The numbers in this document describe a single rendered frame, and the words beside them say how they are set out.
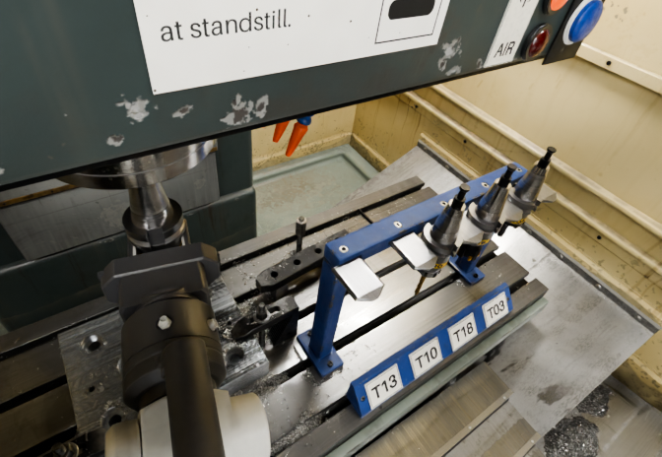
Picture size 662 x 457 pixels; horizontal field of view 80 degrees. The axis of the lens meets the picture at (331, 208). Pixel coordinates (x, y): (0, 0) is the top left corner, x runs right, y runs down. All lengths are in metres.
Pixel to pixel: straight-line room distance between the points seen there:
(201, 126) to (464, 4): 0.16
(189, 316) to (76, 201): 0.66
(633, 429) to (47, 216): 1.49
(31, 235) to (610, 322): 1.41
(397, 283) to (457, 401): 0.31
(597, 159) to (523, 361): 0.55
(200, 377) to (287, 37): 0.26
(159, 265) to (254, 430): 0.20
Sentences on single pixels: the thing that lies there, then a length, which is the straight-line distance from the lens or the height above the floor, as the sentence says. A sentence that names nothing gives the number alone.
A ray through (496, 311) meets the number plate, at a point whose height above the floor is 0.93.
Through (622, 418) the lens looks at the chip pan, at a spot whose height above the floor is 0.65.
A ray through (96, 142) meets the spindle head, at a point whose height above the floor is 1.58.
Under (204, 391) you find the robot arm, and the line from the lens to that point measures 0.34.
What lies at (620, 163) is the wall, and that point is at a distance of 1.18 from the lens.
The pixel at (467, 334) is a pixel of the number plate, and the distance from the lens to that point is 0.94.
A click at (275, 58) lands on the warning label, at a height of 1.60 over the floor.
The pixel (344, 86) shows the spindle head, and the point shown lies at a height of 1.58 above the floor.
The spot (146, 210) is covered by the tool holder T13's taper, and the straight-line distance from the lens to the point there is 0.46.
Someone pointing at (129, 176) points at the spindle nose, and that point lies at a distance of 0.36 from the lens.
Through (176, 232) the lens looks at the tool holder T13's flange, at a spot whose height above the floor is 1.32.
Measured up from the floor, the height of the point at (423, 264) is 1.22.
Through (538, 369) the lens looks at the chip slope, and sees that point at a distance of 1.22.
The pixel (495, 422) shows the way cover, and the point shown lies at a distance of 1.13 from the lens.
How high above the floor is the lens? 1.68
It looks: 44 degrees down
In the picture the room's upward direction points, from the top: 9 degrees clockwise
